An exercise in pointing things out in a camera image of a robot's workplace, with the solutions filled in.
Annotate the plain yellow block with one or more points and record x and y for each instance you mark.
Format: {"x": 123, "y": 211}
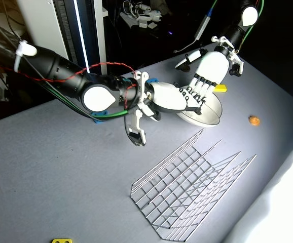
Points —
{"x": 220, "y": 88}

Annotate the blue two-hole block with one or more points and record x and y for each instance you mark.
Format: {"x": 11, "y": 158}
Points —
{"x": 153, "y": 81}

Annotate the white background shelf board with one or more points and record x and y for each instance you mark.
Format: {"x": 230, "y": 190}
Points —
{"x": 17, "y": 29}

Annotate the dark brown round disc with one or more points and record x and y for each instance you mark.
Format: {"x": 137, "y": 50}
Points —
{"x": 185, "y": 69}

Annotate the spare white robot hand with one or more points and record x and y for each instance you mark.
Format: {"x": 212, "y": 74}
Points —
{"x": 141, "y": 14}

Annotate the white cabinet with light strip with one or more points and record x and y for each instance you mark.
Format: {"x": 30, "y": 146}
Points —
{"x": 42, "y": 25}

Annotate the orange-brown swirl toy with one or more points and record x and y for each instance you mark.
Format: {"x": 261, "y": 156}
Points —
{"x": 254, "y": 120}

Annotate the yellow block with holes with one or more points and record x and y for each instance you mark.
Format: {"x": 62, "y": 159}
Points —
{"x": 61, "y": 241}

